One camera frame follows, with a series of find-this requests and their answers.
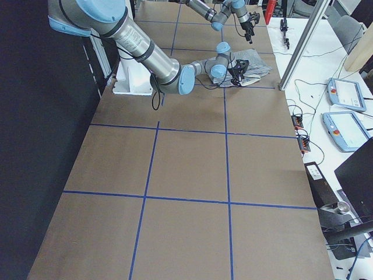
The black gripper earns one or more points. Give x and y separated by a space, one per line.
235 74
246 27

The navy white striped polo shirt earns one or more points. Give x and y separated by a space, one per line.
257 69

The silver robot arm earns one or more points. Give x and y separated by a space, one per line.
111 20
246 19

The black tripod selfie stick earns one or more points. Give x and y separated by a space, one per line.
283 24

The black orange power strip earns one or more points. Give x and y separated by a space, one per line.
301 134

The grey office chair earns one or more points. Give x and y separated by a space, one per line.
348 31

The upper blue teach pendant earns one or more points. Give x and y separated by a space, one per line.
347 94

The blue teach pendant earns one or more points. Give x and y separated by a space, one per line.
347 94
346 130

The lower blue teach pendant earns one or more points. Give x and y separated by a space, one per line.
346 130

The black computer box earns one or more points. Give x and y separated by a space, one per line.
320 188

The black monitor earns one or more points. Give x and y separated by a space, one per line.
355 178

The silver metal cup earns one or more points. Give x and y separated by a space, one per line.
342 208

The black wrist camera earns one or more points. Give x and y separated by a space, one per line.
254 17
241 65

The aluminium frame post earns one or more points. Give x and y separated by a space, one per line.
310 27

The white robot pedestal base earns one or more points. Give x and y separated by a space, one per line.
132 78

